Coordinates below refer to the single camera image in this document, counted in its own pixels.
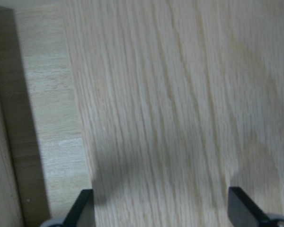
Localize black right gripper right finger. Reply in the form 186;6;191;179
228;186;284;227

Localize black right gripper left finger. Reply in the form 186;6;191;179
62;189;95;227

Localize light wooden drawer cabinet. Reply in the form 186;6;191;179
62;0;284;227

